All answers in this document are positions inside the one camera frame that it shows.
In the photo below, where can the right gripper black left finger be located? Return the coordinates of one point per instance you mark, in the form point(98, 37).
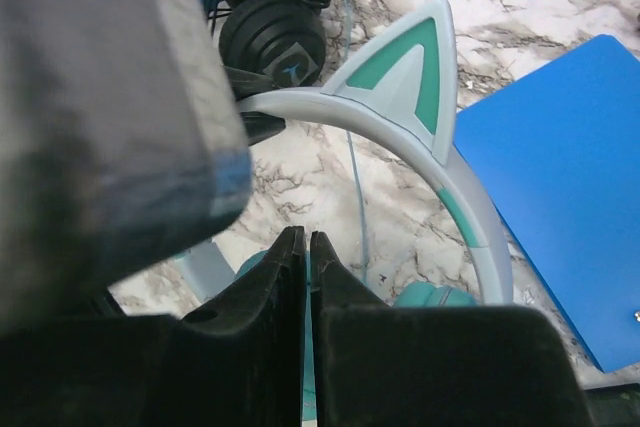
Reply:
point(237, 360)

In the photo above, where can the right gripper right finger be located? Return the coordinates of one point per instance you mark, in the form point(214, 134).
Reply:
point(376, 365)

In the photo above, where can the teal cat-ear headphones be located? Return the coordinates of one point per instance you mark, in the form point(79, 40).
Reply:
point(399, 90)

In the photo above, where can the black blue headphones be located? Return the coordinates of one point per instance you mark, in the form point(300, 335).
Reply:
point(266, 45)

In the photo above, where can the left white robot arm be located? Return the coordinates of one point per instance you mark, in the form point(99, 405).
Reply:
point(120, 146)

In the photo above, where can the blue notebook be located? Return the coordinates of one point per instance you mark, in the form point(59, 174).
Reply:
point(558, 153)

